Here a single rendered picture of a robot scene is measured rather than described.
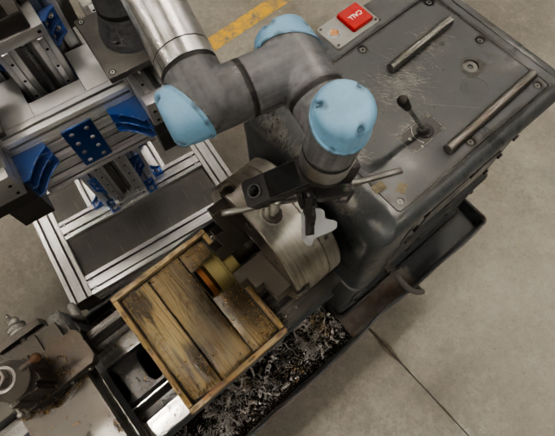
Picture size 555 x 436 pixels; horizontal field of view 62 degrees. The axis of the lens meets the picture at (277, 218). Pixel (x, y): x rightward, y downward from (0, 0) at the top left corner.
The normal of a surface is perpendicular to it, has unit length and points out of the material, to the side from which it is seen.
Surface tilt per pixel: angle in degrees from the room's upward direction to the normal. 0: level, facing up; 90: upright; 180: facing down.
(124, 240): 0
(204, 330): 0
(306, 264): 55
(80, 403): 0
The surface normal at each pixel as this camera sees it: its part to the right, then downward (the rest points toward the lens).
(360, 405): -0.01, -0.37
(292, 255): 0.40, 0.16
